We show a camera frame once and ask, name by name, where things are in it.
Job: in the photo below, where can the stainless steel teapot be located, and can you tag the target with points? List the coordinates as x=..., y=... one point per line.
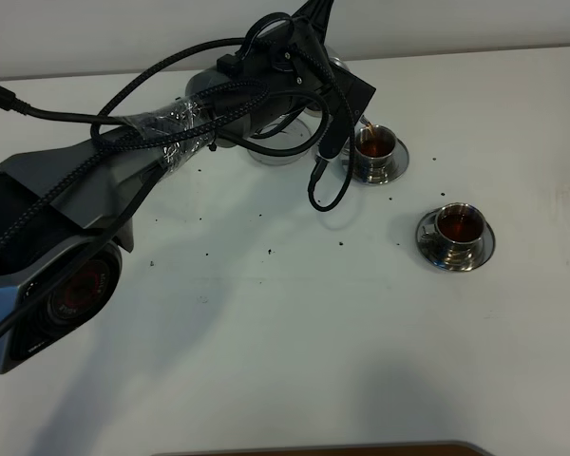
x=337, y=61

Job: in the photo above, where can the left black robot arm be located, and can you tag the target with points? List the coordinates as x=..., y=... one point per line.
x=66, y=214

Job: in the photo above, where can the far stainless steel teacup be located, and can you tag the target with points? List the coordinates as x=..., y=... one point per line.
x=378, y=131

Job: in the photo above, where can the stainless steel teacup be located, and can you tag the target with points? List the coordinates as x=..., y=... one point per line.
x=378, y=131
x=456, y=225

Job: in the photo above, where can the far stainless steel saucer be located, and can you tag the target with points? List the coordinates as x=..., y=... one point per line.
x=399, y=161

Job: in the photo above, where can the stainless steel saucer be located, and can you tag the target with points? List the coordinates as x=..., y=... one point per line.
x=450, y=255
x=399, y=161

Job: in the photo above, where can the near stainless steel saucer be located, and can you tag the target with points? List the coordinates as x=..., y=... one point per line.
x=450, y=255

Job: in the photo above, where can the near stainless steel teacup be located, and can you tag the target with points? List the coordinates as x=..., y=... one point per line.
x=456, y=225

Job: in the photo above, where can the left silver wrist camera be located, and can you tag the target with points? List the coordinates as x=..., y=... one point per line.
x=336, y=136

